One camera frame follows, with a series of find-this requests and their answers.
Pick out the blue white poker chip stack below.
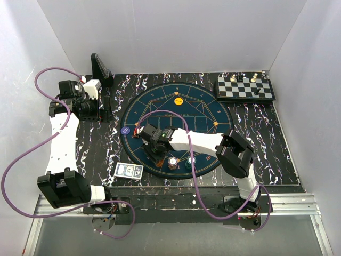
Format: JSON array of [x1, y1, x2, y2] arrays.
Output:
[[168, 157, 178, 170]]

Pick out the purple small blind button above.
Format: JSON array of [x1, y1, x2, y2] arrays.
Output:
[[120, 126, 131, 135]]

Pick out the yellow big blind button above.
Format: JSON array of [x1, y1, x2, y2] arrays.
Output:
[[174, 98, 183, 106]]

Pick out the orange poker chip stack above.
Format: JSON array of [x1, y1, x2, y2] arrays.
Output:
[[155, 159, 164, 168]]

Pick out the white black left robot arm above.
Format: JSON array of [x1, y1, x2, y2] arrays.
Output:
[[37, 79, 113, 213]]

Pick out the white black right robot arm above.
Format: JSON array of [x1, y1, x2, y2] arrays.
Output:
[[134, 124, 261, 212]]

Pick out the green poker chip stack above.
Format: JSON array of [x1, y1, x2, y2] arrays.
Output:
[[185, 156, 197, 170]]

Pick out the blue playing card box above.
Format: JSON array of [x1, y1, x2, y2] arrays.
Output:
[[114, 162, 144, 180]]

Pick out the black card holder stand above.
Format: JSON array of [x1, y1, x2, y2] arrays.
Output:
[[91, 53, 114, 87]]

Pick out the round blue poker mat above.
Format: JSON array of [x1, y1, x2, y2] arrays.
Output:
[[120, 83, 234, 179]]

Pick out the white chess piece left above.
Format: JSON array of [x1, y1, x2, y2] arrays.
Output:
[[230, 74, 236, 82]]

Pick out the white chess piece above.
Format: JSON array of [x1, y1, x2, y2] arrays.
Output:
[[230, 74, 236, 82], [250, 73, 258, 83]]

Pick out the black chess piece back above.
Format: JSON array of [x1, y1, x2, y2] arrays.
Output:
[[237, 73, 243, 83]]

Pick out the white chess piece right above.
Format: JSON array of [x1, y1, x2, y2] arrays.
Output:
[[250, 73, 258, 83]]

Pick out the black white chess board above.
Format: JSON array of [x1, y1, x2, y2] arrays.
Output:
[[214, 76, 275, 104]]

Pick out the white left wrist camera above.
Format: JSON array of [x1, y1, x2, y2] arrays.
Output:
[[83, 79, 101, 100]]

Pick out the aluminium rail frame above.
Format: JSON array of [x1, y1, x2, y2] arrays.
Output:
[[23, 191, 333, 255]]

